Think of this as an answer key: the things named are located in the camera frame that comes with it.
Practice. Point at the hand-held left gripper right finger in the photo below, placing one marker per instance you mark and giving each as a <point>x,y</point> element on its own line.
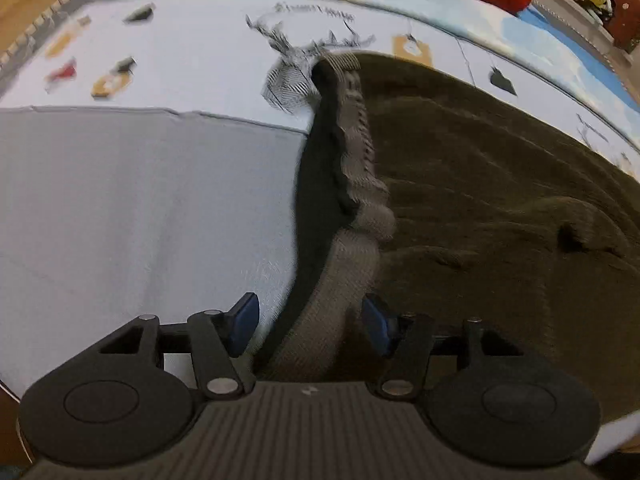
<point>376,322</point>

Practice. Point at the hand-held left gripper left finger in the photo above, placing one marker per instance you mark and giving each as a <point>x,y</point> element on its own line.
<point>245,320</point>

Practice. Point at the grey bed sheet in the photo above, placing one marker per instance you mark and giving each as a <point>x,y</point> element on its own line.
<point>125,210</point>

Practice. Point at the white printed bed sheet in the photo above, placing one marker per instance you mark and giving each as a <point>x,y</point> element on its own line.
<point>200,60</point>

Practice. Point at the dark red bag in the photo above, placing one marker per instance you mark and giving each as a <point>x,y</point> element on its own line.
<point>625,17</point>

